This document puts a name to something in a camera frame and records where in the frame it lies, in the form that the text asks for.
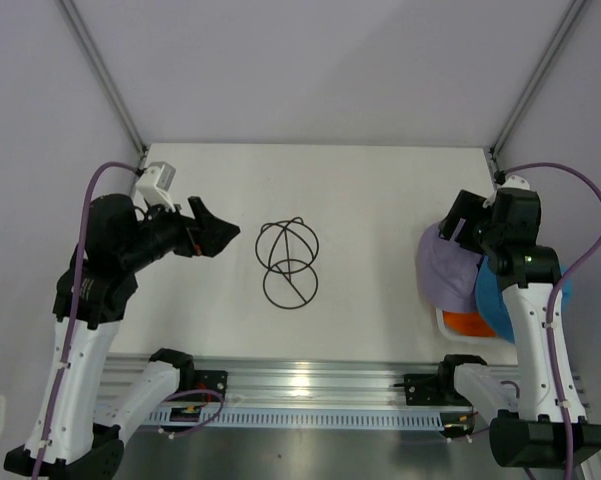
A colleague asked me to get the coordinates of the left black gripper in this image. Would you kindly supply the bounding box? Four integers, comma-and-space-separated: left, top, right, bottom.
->
120, 194, 239, 271

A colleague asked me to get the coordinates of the purple bucket hat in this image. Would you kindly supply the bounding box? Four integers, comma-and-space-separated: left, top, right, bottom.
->
416, 223, 482, 314

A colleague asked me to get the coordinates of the black wire hat stand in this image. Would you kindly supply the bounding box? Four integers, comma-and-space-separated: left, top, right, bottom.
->
254, 216, 320, 311

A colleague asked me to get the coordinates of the blue bucket hat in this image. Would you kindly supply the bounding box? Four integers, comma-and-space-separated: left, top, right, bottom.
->
474, 255, 573, 345

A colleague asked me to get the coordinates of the orange bucket hat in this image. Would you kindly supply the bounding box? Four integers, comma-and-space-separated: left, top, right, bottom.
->
442, 311, 496, 338

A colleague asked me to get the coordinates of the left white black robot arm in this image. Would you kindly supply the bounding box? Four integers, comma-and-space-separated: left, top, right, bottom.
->
3, 194, 240, 479

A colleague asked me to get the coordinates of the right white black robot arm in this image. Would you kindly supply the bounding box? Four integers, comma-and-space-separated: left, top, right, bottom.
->
403, 187, 601, 478

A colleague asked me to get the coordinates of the white plastic basket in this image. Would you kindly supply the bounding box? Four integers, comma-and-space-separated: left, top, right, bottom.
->
436, 309, 501, 345

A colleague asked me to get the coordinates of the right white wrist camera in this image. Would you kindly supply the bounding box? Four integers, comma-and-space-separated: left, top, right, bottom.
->
483, 175, 530, 208

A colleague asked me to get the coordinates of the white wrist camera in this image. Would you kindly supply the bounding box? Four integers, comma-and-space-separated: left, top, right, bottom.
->
135, 162, 176, 211
483, 175, 530, 208

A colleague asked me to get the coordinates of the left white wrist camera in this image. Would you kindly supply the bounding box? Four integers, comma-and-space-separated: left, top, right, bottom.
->
135, 162, 176, 211

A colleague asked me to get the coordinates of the aluminium mounting rail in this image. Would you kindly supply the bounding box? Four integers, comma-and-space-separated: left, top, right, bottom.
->
94, 355, 589, 406

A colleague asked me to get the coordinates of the white slotted cable duct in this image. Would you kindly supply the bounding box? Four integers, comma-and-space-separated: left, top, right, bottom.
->
143, 406, 470, 432

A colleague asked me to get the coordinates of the right aluminium frame post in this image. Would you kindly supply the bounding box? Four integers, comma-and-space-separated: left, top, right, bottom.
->
490, 0, 592, 157

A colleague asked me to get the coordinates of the aluminium frame post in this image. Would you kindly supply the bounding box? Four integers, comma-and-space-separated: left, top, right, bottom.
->
490, 0, 592, 157
55, 0, 147, 158

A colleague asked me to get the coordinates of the left aluminium frame post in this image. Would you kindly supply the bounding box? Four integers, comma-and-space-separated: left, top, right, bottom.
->
55, 0, 147, 158

